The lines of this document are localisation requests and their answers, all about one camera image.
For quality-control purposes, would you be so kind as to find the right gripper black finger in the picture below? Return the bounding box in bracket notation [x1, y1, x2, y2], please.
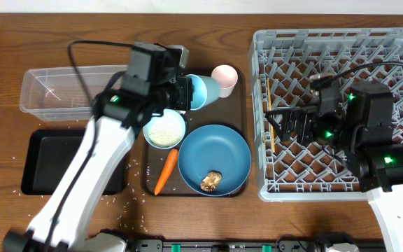
[265, 115, 285, 140]
[264, 106, 318, 115]

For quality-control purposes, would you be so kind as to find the light blue cup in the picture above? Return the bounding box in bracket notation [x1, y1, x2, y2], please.
[186, 74, 220, 111]

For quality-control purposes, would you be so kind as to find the pink cup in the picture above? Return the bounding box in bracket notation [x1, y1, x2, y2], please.
[211, 64, 239, 98]

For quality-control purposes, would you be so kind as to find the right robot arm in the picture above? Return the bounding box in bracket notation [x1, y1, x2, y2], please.
[265, 80, 403, 193]

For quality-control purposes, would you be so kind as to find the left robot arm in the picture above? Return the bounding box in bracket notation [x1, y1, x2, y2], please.
[1, 42, 193, 251]

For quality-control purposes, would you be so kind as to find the grey dishwasher rack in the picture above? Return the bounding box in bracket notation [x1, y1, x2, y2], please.
[248, 27, 403, 203]

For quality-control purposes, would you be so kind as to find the black waste bin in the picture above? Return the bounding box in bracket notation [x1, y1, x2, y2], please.
[20, 129, 125, 196]

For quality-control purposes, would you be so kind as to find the wooden chopstick right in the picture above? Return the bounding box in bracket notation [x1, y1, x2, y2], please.
[269, 124, 276, 153]

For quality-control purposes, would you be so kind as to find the wooden chopstick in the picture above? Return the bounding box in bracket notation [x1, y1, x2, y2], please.
[266, 78, 272, 112]
[269, 124, 276, 153]

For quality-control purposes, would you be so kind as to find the wooden chopstick left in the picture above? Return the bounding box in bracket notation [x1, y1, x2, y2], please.
[266, 78, 272, 112]

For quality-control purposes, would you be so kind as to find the light blue rice bowl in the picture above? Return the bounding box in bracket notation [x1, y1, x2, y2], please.
[143, 109, 186, 149]

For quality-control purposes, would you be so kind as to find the brown serving tray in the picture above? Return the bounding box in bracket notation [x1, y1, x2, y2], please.
[159, 73, 246, 197]

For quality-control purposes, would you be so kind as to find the dark blue plate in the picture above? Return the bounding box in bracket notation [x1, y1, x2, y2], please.
[178, 125, 252, 197]

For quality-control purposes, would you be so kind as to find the orange carrot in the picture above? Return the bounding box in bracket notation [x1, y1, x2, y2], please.
[154, 148, 178, 195]

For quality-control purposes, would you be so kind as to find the clear plastic bin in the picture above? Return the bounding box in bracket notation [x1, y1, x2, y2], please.
[20, 65, 127, 121]

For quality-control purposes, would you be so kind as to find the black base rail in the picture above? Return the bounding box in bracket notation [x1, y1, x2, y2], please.
[92, 229, 363, 252]

